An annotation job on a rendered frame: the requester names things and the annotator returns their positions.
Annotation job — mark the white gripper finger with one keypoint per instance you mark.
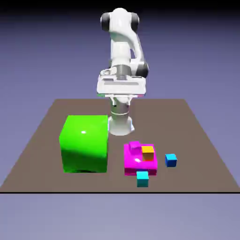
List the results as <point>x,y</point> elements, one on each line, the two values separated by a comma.
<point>128,100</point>
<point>113,100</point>

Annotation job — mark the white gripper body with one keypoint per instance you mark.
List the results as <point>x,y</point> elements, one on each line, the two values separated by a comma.
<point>121,88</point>

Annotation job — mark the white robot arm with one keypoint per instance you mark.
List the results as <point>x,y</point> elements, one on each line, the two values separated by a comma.
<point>120,54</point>

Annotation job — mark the small magenta cube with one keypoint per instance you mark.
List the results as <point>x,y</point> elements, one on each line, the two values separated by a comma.
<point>135,147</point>

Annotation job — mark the small orange cube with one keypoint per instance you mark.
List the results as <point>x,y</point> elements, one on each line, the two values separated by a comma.
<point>148,152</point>

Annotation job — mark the small blue cube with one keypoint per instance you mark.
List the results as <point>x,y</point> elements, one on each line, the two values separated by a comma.
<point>170,160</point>

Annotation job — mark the small cyan cube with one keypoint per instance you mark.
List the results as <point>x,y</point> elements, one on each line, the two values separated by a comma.
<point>142,179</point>

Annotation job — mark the large green box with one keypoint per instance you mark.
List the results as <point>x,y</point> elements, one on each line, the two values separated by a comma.
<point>84,144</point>

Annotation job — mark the large magenta box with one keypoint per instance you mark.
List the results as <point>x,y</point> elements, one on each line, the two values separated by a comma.
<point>138,163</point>

